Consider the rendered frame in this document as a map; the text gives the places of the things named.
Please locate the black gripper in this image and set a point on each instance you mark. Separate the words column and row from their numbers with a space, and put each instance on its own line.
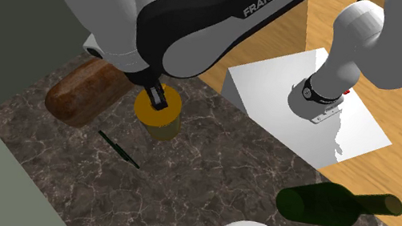
column 142, row 78

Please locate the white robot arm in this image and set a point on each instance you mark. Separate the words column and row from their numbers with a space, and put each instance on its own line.
column 184, row 3

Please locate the yellow cup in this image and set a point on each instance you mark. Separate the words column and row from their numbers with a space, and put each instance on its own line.
column 162, row 123

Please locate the dark green pen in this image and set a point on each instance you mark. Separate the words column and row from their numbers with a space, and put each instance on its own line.
column 119, row 150

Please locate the brown bread loaf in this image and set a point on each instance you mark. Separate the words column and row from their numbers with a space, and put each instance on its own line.
column 84, row 90

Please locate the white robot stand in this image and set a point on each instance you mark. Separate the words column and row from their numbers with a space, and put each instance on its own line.
column 266, row 94

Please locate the dark green bottle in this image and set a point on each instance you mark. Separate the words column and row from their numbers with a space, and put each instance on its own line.
column 324, row 205

